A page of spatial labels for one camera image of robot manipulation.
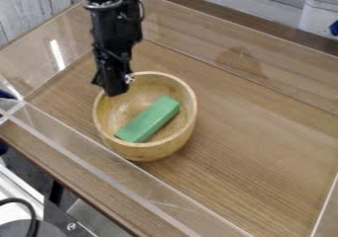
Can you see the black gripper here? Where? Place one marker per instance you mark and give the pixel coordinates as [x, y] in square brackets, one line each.
[117, 31]

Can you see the brown wooden bowl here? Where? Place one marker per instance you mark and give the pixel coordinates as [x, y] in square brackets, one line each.
[114, 111]

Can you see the green rectangular block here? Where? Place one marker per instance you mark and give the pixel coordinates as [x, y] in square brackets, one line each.
[150, 120]

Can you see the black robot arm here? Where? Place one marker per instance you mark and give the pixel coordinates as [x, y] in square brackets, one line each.
[117, 32]

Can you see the blue object at left edge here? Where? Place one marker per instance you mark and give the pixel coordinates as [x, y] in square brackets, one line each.
[6, 95]

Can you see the blue object at edge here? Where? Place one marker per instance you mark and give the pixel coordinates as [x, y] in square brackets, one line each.
[333, 29]
[6, 95]

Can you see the black table leg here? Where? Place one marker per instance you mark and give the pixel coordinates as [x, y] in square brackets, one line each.
[57, 193]

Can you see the white cylindrical container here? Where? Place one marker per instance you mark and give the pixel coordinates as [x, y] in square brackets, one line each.
[320, 13]

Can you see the blue object at right edge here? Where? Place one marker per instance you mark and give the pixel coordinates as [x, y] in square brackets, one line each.
[333, 29]

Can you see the clear acrylic enclosure walls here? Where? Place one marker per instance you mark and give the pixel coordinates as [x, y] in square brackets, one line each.
[255, 173]

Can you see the grey metal base plate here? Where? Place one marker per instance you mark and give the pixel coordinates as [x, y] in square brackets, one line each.
[65, 222]

